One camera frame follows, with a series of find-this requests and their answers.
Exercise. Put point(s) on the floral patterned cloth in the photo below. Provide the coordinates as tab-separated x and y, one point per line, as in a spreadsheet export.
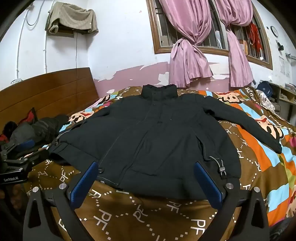
269	102

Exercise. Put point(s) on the red hanging garment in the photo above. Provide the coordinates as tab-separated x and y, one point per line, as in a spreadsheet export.
254	37

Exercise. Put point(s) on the wooden headboard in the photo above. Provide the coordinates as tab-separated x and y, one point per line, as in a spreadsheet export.
46	92

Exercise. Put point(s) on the narrow pink curtain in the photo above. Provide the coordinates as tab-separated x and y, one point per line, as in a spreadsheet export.
238	58

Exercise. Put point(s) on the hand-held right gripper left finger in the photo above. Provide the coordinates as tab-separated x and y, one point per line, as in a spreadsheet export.
83	183

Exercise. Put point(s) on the wide pink curtain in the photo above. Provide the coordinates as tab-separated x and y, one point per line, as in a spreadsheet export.
189	46

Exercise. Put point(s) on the white wall socket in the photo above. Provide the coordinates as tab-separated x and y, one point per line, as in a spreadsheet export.
17	80

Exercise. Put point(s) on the pile of dark clothes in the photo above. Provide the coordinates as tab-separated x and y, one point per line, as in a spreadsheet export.
41	129

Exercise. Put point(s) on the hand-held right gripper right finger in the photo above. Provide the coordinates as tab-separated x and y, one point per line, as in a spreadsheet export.
208	185

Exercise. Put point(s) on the wooden barred window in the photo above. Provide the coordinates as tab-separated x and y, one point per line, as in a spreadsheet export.
159	49

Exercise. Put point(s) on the brown cartoon printed blanket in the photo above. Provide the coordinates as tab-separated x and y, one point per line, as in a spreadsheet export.
138	215

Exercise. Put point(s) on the black padded jacket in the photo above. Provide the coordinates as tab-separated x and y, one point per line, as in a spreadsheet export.
157	139

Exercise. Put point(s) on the beige cloth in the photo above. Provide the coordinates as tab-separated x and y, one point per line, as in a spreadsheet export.
69	18

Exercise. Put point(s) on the black wall fixture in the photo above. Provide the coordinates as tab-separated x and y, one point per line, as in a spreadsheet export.
280	46

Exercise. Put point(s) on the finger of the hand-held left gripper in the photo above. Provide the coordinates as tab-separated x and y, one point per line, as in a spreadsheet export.
34	156
26	143

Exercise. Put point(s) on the light wooden shelf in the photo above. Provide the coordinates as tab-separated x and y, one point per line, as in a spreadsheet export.
286	92

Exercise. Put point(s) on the round wall clock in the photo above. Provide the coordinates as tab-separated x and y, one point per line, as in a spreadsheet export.
274	30

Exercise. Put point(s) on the navy blue cap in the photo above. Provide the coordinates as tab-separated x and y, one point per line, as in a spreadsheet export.
264	89

